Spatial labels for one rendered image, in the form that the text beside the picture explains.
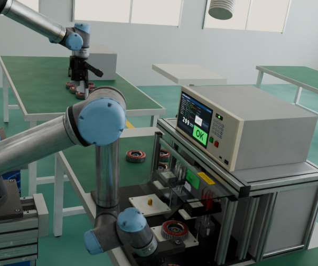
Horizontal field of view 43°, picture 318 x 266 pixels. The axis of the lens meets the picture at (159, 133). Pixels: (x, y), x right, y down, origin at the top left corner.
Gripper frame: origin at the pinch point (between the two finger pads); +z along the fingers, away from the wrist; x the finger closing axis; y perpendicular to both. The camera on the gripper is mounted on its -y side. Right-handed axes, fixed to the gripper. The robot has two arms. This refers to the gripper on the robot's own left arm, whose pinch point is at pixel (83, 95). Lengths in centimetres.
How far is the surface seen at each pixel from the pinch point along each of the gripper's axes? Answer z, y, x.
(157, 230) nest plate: 37, -16, 68
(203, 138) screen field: -1, -34, 63
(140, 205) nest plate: 37, -16, 48
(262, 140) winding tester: -8, -47, 83
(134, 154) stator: 38, -33, -4
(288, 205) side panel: 16, -58, 92
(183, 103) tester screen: -10, -33, 43
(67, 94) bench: 40, -21, -129
